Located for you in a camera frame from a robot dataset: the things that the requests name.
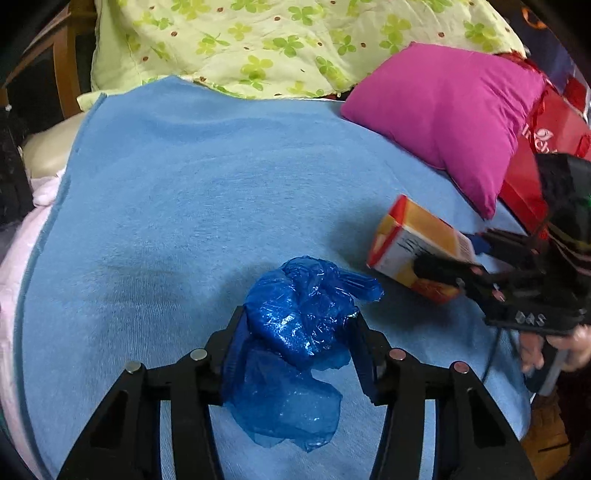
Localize brown fabric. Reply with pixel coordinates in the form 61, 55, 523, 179
522, 392, 571, 467

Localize navy bag with orange handles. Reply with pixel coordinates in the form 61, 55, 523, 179
517, 0, 573, 88

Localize blue blanket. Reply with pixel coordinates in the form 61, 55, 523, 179
14, 76, 532, 480

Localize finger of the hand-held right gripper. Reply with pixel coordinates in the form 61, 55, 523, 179
411, 255, 542, 302
465, 228, 549, 265

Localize wooden chair frame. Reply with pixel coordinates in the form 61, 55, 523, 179
2, 0, 100, 121

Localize black puffer jacket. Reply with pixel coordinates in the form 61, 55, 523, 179
0, 111, 33, 227

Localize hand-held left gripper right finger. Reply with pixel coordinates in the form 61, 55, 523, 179
348, 314, 536, 480

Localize magenta pillow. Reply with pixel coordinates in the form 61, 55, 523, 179
339, 42, 548, 220

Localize orange and white box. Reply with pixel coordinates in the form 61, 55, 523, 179
367, 194, 485, 305

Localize red paper bag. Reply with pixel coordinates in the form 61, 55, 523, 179
499, 85, 591, 232

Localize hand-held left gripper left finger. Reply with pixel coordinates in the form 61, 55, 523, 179
55, 305, 247, 480

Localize cream cushion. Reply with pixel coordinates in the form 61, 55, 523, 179
21, 122, 88, 178

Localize green floral quilt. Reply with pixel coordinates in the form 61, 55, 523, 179
90, 0, 527, 100

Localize white bed sheet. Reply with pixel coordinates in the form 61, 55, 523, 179
0, 168, 68, 480

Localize blue plastic bag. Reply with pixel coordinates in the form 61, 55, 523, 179
222, 257, 385, 453

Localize person's right hand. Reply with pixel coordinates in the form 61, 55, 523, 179
519, 323, 591, 374

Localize black cable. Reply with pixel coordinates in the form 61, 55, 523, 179
482, 325, 515, 386

